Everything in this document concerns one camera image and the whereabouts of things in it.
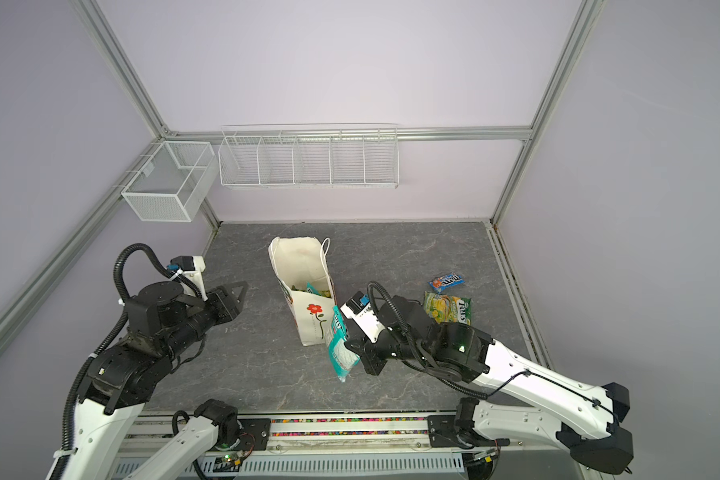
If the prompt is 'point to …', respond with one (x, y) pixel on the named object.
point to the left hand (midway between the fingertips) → (241, 291)
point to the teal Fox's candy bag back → (340, 357)
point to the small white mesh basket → (169, 187)
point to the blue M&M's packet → (442, 282)
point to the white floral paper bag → (304, 272)
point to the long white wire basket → (316, 159)
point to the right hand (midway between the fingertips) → (346, 346)
